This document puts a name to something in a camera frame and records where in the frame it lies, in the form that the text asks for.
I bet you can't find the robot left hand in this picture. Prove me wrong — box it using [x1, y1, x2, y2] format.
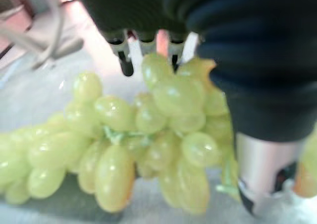
[72, 0, 317, 217]

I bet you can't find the green grape bunch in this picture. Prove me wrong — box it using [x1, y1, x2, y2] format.
[0, 53, 240, 215]

